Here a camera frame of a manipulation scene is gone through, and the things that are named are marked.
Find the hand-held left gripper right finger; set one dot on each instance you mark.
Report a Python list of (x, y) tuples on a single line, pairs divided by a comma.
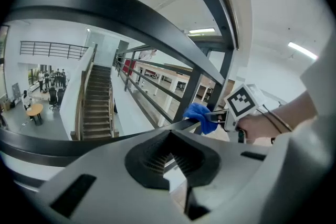
[(236, 178)]

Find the blue cloth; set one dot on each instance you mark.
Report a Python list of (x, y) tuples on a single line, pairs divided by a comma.
[(199, 115)]

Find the person's right forearm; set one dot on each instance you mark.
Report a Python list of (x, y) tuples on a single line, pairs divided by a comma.
[(296, 110)]

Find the black office chair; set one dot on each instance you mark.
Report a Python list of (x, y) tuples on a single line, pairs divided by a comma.
[(60, 95), (52, 97)]

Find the black railing with wooden handrail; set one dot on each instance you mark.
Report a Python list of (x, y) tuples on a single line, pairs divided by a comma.
[(127, 73)]

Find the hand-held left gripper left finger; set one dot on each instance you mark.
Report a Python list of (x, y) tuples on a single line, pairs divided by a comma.
[(105, 191)]

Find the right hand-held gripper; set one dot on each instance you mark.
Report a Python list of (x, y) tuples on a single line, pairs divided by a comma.
[(240, 102)]

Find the person's right hand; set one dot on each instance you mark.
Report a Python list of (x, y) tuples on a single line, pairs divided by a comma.
[(258, 128)]

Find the round wooden table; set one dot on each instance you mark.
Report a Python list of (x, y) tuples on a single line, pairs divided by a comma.
[(35, 110)]

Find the red table cover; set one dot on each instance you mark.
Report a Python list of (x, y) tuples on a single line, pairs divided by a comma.
[(131, 68)]

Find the dark wooden staircase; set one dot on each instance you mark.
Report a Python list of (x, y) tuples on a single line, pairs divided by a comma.
[(97, 102)]

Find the ceiling tube light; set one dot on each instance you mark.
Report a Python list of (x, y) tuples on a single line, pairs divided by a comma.
[(302, 50), (202, 31)]

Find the grey leaning board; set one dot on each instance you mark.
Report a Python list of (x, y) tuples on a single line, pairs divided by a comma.
[(16, 90)]

